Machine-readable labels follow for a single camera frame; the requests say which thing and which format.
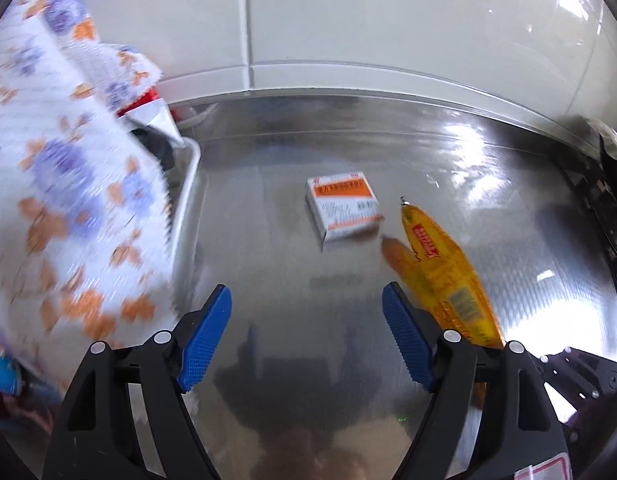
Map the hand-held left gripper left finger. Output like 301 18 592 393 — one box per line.
42 283 233 480

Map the white orange medicine box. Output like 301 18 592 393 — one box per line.
305 172 385 244

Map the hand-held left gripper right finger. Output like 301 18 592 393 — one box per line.
381 282 562 480

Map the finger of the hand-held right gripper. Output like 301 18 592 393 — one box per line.
539 346 617 412

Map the yellow sausage packet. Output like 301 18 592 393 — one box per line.
399 197 507 407

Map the black metal rack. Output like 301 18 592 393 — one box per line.
553 117 617 283

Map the red white plastic bag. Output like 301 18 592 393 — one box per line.
116 86 185 147

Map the floral printed cloth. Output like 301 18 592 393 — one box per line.
0 0 178 377

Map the blue tube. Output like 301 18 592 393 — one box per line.
0 349 25 397

